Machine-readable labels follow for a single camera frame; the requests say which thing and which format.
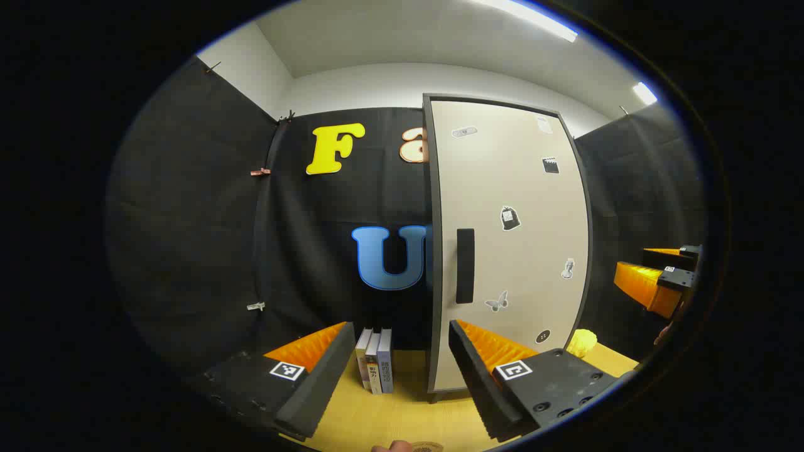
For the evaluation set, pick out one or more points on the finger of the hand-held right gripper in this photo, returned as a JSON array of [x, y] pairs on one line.
[[666, 258], [677, 280]]

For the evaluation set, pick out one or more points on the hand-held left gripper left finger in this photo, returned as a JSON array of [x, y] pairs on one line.
[[323, 376]]

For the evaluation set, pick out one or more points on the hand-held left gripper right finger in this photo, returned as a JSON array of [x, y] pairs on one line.
[[482, 383]]

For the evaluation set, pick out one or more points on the round brown coaster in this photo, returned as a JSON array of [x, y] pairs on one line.
[[428, 447]]

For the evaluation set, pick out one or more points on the grey cabinet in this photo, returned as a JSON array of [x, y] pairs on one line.
[[427, 251]]

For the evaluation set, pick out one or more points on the beige cabinet door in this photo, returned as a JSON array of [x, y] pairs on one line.
[[521, 207]]

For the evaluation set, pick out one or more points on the white book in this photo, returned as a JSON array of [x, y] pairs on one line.
[[374, 376]]

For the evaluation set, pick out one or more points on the white clip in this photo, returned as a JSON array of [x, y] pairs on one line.
[[255, 307]]

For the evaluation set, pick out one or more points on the yellow lumpy object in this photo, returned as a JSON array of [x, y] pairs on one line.
[[582, 342]]

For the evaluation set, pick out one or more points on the short ceiling light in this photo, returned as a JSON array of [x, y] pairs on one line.
[[644, 93]]

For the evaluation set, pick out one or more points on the black backdrop cloth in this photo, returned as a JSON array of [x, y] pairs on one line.
[[188, 220]]

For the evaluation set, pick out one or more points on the red-brown clip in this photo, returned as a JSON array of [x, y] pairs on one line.
[[260, 171]]

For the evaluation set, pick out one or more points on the long ceiling light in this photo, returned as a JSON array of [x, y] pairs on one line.
[[534, 17]]

